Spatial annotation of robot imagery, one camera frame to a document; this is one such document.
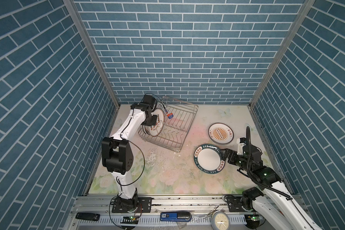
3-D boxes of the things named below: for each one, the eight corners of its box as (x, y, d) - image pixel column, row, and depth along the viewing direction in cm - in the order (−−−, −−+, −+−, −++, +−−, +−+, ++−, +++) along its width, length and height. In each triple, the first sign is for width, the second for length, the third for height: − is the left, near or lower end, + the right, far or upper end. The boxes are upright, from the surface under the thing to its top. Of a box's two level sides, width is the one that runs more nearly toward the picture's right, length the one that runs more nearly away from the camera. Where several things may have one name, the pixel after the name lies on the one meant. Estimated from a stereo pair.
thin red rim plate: (210, 145, 98) (211, 142, 96) (207, 125, 110) (207, 122, 107) (234, 145, 99) (236, 143, 96) (229, 125, 110) (230, 122, 107)
